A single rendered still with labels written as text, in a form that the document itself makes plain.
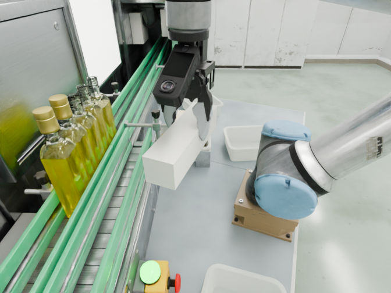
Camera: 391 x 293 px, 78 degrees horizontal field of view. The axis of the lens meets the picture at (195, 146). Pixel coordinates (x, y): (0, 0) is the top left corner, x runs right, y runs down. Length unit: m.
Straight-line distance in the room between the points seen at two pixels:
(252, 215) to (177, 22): 0.53
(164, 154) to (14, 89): 0.40
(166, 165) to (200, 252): 0.36
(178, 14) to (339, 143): 0.34
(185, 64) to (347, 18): 5.07
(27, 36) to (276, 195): 0.68
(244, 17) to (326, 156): 3.98
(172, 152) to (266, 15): 4.10
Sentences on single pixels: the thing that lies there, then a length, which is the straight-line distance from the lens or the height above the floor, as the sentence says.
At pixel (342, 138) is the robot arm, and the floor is 1.14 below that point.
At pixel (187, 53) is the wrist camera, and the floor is 1.26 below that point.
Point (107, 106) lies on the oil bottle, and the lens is 0.76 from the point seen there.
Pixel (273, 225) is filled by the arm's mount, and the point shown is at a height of 0.80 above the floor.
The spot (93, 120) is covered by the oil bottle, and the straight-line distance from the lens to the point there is 0.66.
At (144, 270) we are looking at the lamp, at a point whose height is 0.85.
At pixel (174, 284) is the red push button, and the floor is 0.80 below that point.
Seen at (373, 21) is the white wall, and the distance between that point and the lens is 5.65.
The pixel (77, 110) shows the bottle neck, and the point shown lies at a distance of 0.64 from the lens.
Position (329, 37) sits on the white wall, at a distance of 5.36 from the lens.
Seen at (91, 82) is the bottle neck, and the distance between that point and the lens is 0.73.
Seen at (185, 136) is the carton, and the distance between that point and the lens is 0.48.
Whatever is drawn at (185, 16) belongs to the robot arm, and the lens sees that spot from 0.42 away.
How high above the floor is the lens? 1.37
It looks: 35 degrees down
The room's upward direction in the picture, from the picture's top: straight up
